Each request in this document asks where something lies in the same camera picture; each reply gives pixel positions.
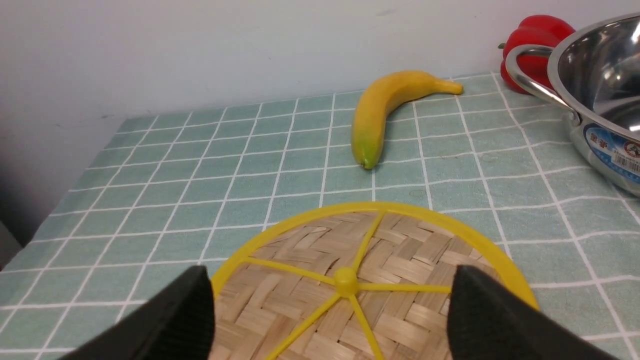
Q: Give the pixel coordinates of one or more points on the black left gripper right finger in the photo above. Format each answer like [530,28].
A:
[486,321]

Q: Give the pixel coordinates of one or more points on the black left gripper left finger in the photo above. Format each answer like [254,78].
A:
[178,323]

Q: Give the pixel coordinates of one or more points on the woven bamboo steamer lid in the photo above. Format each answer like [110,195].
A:
[353,281]

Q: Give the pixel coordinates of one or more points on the stainless steel pot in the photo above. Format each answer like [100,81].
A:
[594,75]

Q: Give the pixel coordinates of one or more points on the green checkered tablecloth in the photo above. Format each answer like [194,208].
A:
[174,190]

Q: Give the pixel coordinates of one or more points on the yellow banana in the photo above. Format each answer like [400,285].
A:
[383,97]

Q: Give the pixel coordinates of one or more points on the red bell pepper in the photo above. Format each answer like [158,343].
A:
[540,29]

